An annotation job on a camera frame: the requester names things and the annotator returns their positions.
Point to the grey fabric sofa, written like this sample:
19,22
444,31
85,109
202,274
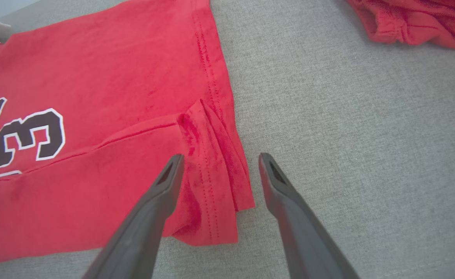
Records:
347,135

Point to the red shorts with white stripe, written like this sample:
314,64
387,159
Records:
425,19

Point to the red Bulls jersey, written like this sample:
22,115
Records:
115,77

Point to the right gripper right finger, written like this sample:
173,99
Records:
301,240

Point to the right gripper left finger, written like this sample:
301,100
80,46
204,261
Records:
142,232

